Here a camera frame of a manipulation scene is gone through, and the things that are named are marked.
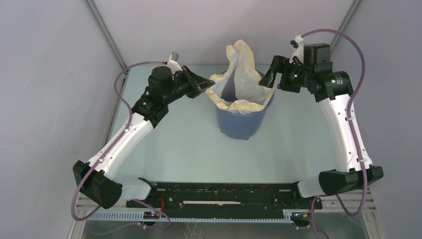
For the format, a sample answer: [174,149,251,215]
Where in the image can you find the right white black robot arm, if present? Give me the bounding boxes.
[259,43,384,208]

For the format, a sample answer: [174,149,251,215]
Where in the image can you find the left aluminium corner profile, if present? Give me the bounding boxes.
[84,0,127,69]

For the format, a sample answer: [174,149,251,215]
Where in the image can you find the right aluminium corner profile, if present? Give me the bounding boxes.
[330,0,363,52]

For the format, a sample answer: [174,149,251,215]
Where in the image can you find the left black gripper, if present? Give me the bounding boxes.
[163,66,215,105]

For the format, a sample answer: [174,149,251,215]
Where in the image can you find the aluminium corner profile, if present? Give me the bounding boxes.
[330,0,363,52]
[84,0,127,69]

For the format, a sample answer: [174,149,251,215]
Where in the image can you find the right circuit board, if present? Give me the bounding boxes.
[291,212,311,221]

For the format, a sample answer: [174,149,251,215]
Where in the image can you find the blue plastic trash bin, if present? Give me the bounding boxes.
[214,69,275,141]

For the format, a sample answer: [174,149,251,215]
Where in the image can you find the translucent white yellow trash bag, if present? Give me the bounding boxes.
[206,40,275,115]

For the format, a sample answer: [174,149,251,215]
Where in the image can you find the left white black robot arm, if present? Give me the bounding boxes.
[73,66,215,209]

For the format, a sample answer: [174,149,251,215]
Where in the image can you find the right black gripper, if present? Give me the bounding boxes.
[259,55,314,94]

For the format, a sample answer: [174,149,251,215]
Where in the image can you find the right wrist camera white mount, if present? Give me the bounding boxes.
[289,35,305,63]

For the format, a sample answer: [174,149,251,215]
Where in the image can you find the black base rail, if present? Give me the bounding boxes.
[144,182,322,221]

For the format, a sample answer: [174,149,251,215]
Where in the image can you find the left circuit board with leds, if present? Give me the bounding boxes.
[142,211,161,220]

